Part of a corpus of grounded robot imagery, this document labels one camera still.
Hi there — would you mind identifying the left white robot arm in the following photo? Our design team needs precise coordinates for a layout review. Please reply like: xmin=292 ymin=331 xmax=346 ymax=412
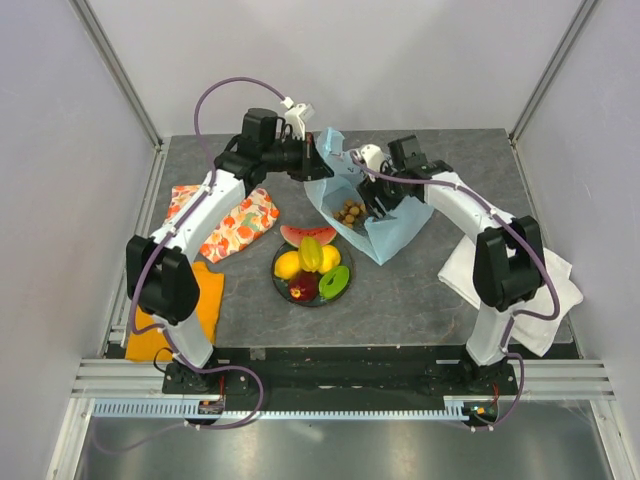
xmin=126 ymin=102 xmax=334 ymax=393

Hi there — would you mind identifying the fake red mango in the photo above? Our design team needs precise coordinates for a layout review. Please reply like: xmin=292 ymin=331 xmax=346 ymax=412
xmin=288 ymin=271 xmax=319 ymax=302

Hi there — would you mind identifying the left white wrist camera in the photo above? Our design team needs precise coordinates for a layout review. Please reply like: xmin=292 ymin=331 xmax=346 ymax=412
xmin=280 ymin=97 xmax=315 ymax=141

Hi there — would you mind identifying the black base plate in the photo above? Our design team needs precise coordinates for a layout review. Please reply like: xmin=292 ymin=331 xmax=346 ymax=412
xmin=162 ymin=345 xmax=518 ymax=397

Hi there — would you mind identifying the white towel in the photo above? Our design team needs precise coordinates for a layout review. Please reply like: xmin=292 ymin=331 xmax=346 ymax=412
xmin=437 ymin=234 xmax=585 ymax=358

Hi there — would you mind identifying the yellow fake lemon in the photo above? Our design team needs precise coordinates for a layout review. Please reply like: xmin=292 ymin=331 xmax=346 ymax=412
xmin=273 ymin=250 xmax=301 ymax=281

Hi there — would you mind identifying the floral orange cloth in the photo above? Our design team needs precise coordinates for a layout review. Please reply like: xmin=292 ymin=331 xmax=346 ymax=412
xmin=166 ymin=183 xmax=282 ymax=264

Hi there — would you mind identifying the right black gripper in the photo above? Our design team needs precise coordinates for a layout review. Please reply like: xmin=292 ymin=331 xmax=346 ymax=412
xmin=356 ymin=159 xmax=406 ymax=220

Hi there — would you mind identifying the light blue cable duct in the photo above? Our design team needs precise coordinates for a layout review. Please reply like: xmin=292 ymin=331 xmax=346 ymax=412
xmin=93 ymin=398 xmax=471 ymax=421

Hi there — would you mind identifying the blue ceramic plate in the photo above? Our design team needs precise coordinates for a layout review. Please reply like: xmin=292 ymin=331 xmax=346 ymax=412
xmin=270 ymin=240 xmax=356 ymax=308

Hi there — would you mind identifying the light blue plastic bag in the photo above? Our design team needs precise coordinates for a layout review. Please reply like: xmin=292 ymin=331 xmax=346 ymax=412
xmin=304 ymin=127 xmax=434 ymax=265

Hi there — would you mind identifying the fake brown grape bunch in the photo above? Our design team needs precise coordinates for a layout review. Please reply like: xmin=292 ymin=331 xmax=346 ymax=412
xmin=333 ymin=199 xmax=368 ymax=229

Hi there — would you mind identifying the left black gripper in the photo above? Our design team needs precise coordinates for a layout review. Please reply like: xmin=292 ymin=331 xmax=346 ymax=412
xmin=263 ymin=132 xmax=334 ymax=183

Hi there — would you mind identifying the fake yellow star fruit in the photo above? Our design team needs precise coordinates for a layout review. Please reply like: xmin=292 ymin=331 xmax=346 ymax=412
xmin=298 ymin=236 xmax=323 ymax=272

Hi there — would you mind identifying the fake green kiwi slice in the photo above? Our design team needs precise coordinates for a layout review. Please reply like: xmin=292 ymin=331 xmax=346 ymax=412
xmin=319 ymin=265 xmax=351 ymax=300

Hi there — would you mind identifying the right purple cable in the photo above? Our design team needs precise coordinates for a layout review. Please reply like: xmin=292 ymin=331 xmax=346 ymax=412
xmin=349 ymin=149 xmax=561 ymax=434

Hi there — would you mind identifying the purple cable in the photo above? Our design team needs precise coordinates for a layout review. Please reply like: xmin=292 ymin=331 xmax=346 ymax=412
xmin=89 ymin=75 xmax=296 ymax=455
xmin=349 ymin=149 xmax=561 ymax=434

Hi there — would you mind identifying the fake watermelon slice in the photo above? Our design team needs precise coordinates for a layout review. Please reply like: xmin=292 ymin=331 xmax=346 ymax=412
xmin=280 ymin=225 xmax=337 ymax=248

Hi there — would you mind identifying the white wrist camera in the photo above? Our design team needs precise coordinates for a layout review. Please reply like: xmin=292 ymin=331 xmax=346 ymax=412
xmin=280 ymin=97 xmax=315 ymax=141
xmin=356 ymin=144 xmax=386 ymax=173

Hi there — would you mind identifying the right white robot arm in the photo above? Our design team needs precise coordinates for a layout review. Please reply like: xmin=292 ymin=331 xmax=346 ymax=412
xmin=350 ymin=135 xmax=546 ymax=394

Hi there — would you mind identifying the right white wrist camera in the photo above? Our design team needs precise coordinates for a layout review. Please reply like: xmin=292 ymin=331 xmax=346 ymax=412
xmin=356 ymin=144 xmax=386 ymax=173

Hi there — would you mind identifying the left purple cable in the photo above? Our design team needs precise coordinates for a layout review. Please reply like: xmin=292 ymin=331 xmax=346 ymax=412
xmin=89 ymin=75 xmax=296 ymax=455

